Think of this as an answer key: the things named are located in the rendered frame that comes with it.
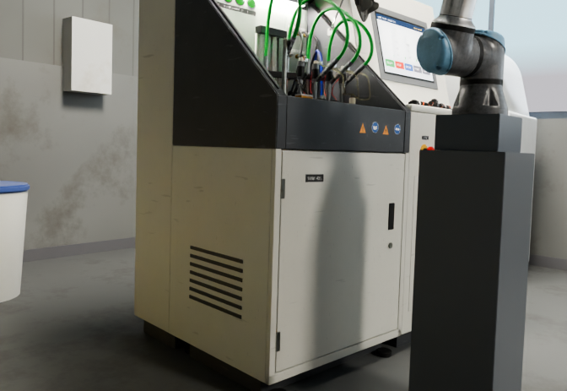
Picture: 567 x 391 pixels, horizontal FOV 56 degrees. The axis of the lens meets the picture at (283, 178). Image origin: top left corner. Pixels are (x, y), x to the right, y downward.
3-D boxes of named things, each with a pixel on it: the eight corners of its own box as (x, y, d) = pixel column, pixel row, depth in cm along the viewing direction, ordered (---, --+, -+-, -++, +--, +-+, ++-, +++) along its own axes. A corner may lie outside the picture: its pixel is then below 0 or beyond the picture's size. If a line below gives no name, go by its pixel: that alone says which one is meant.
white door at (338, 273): (276, 373, 161) (283, 149, 158) (271, 371, 163) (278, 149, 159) (398, 328, 206) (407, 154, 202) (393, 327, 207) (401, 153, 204)
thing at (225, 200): (267, 408, 161) (275, 149, 156) (167, 351, 203) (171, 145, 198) (400, 352, 209) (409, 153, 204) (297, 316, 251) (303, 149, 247)
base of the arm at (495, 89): (515, 117, 151) (517, 82, 150) (496, 113, 140) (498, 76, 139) (464, 118, 161) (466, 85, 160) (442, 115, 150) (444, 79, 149)
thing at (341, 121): (285, 149, 159) (287, 95, 158) (276, 149, 162) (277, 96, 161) (403, 152, 202) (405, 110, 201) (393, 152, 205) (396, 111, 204)
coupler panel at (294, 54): (288, 89, 228) (291, 15, 226) (283, 89, 230) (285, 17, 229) (310, 91, 237) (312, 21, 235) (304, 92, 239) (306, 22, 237)
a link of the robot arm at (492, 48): (513, 81, 147) (515, 31, 147) (479, 76, 141) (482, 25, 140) (478, 84, 158) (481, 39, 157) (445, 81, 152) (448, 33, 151)
